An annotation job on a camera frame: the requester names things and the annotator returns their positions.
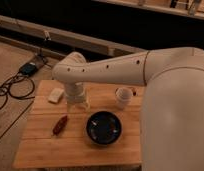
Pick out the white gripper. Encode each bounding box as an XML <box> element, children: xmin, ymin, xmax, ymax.
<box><xmin>64</xmin><ymin>83</ymin><xmax>90</xmax><ymax>112</ymax></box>

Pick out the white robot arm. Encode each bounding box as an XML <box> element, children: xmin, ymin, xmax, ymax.
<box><xmin>52</xmin><ymin>47</ymin><xmax>204</xmax><ymax>171</ymax></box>

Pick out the red chili pepper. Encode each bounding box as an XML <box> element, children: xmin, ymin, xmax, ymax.
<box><xmin>52</xmin><ymin>116</ymin><xmax>68</xmax><ymax>135</ymax></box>

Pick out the white sponge block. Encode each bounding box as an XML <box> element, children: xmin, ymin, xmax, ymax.
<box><xmin>48</xmin><ymin>88</ymin><xmax>64</xmax><ymax>103</ymax></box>

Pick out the black round bowl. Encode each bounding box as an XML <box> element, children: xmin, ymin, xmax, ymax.
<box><xmin>86</xmin><ymin>111</ymin><xmax>122</xmax><ymax>145</ymax></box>

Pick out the wooden board table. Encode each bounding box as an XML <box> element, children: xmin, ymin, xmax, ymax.
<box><xmin>13</xmin><ymin>80</ymin><xmax>144</xmax><ymax>168</ymax></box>

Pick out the white paper cup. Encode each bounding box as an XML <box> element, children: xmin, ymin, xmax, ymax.
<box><xmin>115</xmin><ymin>87</ymin><xmax>133</xmax><ymax>109</ymax></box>

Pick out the black power adapter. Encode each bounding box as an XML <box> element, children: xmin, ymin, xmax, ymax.
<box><xmin>19</xmin><ymin>62</ymin><xmax>38</xmax><ymax>76</ymax></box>

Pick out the wooden rail beam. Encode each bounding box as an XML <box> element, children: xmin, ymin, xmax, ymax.
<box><xmin>0</xmin><ymin>15</ymin><xmax>143</xmax><ymax>56</ymax></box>

